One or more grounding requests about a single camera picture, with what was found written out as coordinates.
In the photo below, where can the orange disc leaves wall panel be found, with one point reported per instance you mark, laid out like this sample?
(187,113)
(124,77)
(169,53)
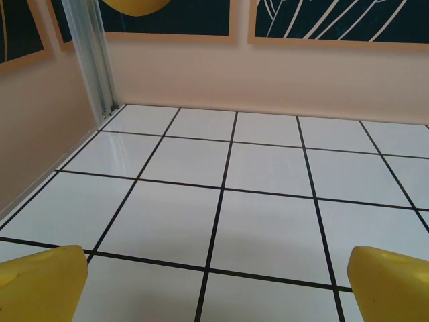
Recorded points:
(335,20)

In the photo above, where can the aluminium corner post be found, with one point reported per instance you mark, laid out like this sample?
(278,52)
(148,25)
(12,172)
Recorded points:
(90,57)

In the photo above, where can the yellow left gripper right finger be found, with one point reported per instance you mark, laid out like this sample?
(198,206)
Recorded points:
(392,292)

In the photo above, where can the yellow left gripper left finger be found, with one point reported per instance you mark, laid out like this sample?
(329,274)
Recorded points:
(40,288)

